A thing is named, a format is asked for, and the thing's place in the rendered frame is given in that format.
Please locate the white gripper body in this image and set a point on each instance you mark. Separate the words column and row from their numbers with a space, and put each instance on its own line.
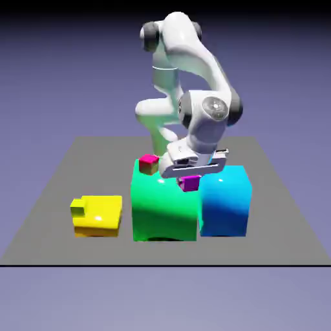
column 196, row 170

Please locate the small purple cube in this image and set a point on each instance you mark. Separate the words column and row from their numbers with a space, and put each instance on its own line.
column 190, row 182

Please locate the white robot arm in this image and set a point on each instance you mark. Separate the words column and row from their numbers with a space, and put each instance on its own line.
column 196, row 64

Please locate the small pink cube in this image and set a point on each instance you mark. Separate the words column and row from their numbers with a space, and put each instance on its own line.
column 148, row 164

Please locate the small yellow cube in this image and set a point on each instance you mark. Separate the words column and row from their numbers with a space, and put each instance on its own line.
column 77, row 207

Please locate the large blue box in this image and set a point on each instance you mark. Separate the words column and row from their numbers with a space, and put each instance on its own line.
column 225, row 201

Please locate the large green box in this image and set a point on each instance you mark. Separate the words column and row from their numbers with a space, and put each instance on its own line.
column 163, row 209

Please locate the large yellow box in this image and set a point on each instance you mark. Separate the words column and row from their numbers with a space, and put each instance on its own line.
column 100, row 217

